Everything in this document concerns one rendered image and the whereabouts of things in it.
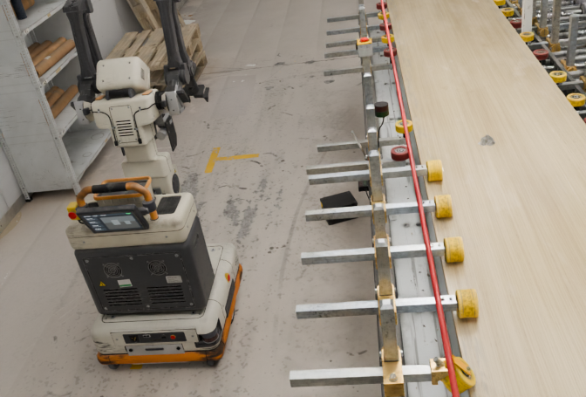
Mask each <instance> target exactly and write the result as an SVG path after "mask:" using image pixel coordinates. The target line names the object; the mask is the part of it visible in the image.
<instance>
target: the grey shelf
mask: <svg viewBox="0 0 586 397"><path fill-rule="evenodd" d="M34 1H35V3H34V5H33V6H31V7H30V8H29V9H27V10H26V11H25V13H26V15H27V18H26V19H22V20H18V19H17V16H15V14H14V12H13V9H12V7H11V5H10V0H0V142H1V144H2V146H3V150H4V152H5V154H6V156H7V158H8V160H9V163H10V165H11V167H12V170H13V172H14V174H15V176H16V178H17V181H18V184H19V186H20V188H21V190H22V192H23V194H24V198H25V201H26V202H31V201H32V200H33V198H32V197H29V195H28V193H32V192H42V191H52V190H61V189H71V188H73V189H74V192H75V195H76V197H77V194H78V193H79V192H80V191H81V188H80V186H79V184H78V182H79V180H80V179H81V177H82V176H83V174H84V172H85V171H86V169H87V168H88V167H89V166H90V164H91V163H92V162H93V161H94V159H95V158H96V157H97V155H98V154H99V152H100V151H101V149H102V148H103V146H104V145H105V144H106V143H107V141H108V140H109V138H110V137H111V131H110V129H108V128H107V129H101V128H98V127H97V125H96V122H95V120H94V121H93V122H92V123H90V124H84V125H80V124H79V122H78V116H77V113H76V111H75V110H74V109H73V108H72V107H71V102H73V101H77V100H78V96H79V95H80V93H79V92H78V93H77V94H76V95H75V96H74V98H73V99H72V100H71V101H70V102H69V103H68V105H67V106H66V107H65V108H64V109H63V111H62V112H61V113H60V114H59V115H58V116H57V118H56V119H54V118H53V115H52V112H51V109H50V107H49V104H48V101H47V99H46V97H45V94H46V93H47V92H48V91H49V90H50V89H51V88H52V87H53V86H58V87H59V88H61V89H63V90H64V91H66V90H67V89H68V88H69V87H70V86H71V85H76V86H78V79H77V76H78V75H79V74H80V64H79V60H78V54H77V50H76V46H75V48H74V49H73V50H71V51H70V52H69V53H68V54H66V55H65V56H64V57H63V58H62V59H60V60H59V61H58V62H57V63H56V64H55V65H54V66H53V67H52V68H50V69H49V70H48V71H47V72H46V73H44V74H43V75H42V76H41V77H40V78H39V77H38V75H37V72H36V69H35V67H34V64H33V63H32V60H31V56H30V53H29V51H28V49H27V48H28V47H29V46H31V45H32V44H34V43H36V42H38V43H40V44H42V43H43V42H44V41H45V40H50V41H52V43H53V42H55V41H56V40H57V39H58V38H61V37H63V38H66V39H67V40H68V39H71V40H73V41H74V38H73V35H72V28H71V25H70V22H69V19H68V17H67V16H66V13H64V12H63V9H62V8H63V6H64V5H65V2H66V0H34ZM6 9H7V10H6ZM3 10H4V11H3ZM7 11H8V12H7ZM4 12H5V13H4ZM5 14H6V16H5ZM12 14H13V15H12ZM7 18H8V20H7ZM33 31H34V33H33ZM34 34H35V35H34ZM36 39H37V40H36ZM34 40H35V41H34ZM20 53H21V54H20ZM21 55H22V56H21ZM22 57H23V58H22ZM27 63H28V64H27ZM25 66H26V67H25ZM26 68H27V70H26ZM29 68H30V69H29ZM28 73H29V74H28ZM31 74H32V75H31ZM29 75H30V76H29ZM50 82H51V83H50ZM38 100H39V101H38ZM42 101H43V102H42ZM39 102H40V103H39ZM46 103H47V104H46ZM40 104H41V106H40ZM42 109H43V110H42ZM43 111H44V112H43ZM46 120H47V121H46ZM47 122H48V123H47ZM48 125H49V126H48ZM69 128H70V129H69ZM74 186H75V187H74ZM26 189H27V191H26ZM76 190H77V191H76ZM27 192H28V193H27Z"/></svg>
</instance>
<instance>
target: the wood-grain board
mask: <svg viewBox="0 0 586 397"><path fill-rule="evenodd" d="M386 2H387V9H388V12H389V16H390V21H391V24H392V33H393V36H394V42H395V46H396V49H397V54H398V59H399V66H400V71H401V75H402V79H403V84H404V88H405V95H406V100H407V104H408V108H409V113H410V117H411V122H412V129H413V133H414V138H415V141H416V146H417V150H418V155H419V162H420V165H426V162H427V161H435V160H441V163H442V168H443V179H442V180H440V181H428V179H427V174H426V175H423V179H424V183H425V188H426V195H427V200H433V201H434V197H435V196H436V195H450V196H451V198H452V204H453V216H451V217H440V218H437V217H436V215H435V212H431V217H432V221H433V229H434V233H435V237H436V242H437V243H443V244H444V238H445V237H456V236H461V237H462V240H463V245H464V253H465V258H464V261H463V262H452V263H447V262H446V259H445V256H443V257H439V258H440V262H441V266H442V270H443V275H444V279H445V284H446V291H447V295H455V292H456V290H466V289H475V290H476V292H477V296H478V300H479V310H480V312H479V317H477V318H459V317H458V313H457V311H451V313H452V317H453V324H454V329H455V333H456V338H457V341H458V346H459V350H460V357H461V358H462V359H463V360H465V361H466V363H467V364H468V365H469V366H470V367H471V369H472V370H473V372H474V376H475V379H476V382H475V385H474V386H473V387H471V388H469V389H467V391H468V395H469V397H586V124H585V123H584V121H583V120H582V118H581V117H580V116H579V114H578V113H577V112H576V110H575V109H574V107H573V106H572V105H571V104H570V103H569V101H568V100H567V99H566V97H565V96H564V95H563V93H562V92H561V90H560V89H559V88H558V86H557V85H556V84H555V82H554V81H553V79H552V78H551V77H550V76H549V75H548V73H547V72H546V71H545V69H544V68H543V67H542V65H541V64H540V62H539V61H538V60H537V58H536V57H535V55H534V54H533V53H532V51H531V50H529V48H528V47H527V45H526V44H525V43H524V41H523V40H522V39H521V37H520V36H519V34H518V33H517V32H516V30H515V29H514V27H513V26H512V25H511V23H509V21H508V20H507V19H506V17H505V16H504V15H503V13H502V12H501V10H500V9H499V8H498V6H497V5H496V4H495V2H494V1H493V0H386ZM487 134H488V135H489V136H491V137H492V138H493V139H494V141H495V144H493V145H492V146H489V145H486V146H482V145H479V144H478V143H479V142H480V141H481V138H482V137H485V136H486V135H487Z"/></svg>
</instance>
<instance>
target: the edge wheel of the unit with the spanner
mask: <svg viewBox="0 0 586 397"><path fill-rule="evenodd" d="M391 157H392V159H393V160H395V161H405V160H407V159H408V158H409V155H408V150H407V147H405V146H396V147H394V148H392V150H391Z"/></svg>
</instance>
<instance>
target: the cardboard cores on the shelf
mask: <svg viewBox="0 0 586 397"><path fill-rule="evenodd" d="M21 1H22V4H23V6H24V10H27V9H29V8H30V7H31V6H33V5H34V3H35V1H34V0H21ZM74 48H75V42H74V41H73V40H71V39H68V40H67V39H66V38H63V37H61V38H58V39H57V40H56V41H55V42H53V43H52V41H50V40H45V41H44V42H43V43H42V44H40V43H38V42H36V43H34V44H32V45H31V46H29V47H28V48H27V49H28V51H29V53H30V56H31V60H32V63H33V64H34V67H35V69H36V72H37V75H38V77H39V78H40V77H41V76H42V75H43V74H44V73H46V72H47V71H48V70H49V69H50V68H52V67H53V66H54V65H55V64H56V63H57V62H58V61H59V60H60V59H62V58H63V57H64V56H65V55H66V54H68V53H69V52H70V51H71V50H73V49H74ZM77 93H78V87H77V86H76V85H71V86H70V87H69V88H68V89H67V90H66V91H64V90H63V89H61V88H59V87H58V86H53V87H52V88H51V89H50V90H49V91H48V92H47V93H46V94H45V97H46V99H47V101H48V104H49V107H50V109H51V112H52V115H53V118H54V119H56V118H57V116H58V115H59V114H60V113H61V112H62V111H63V109H64V108H65V107H66V106H67V105H68V103H69V102H70V101H71V100H72V99H73V98H74V96H75V95H76V94H77Z"/></svg>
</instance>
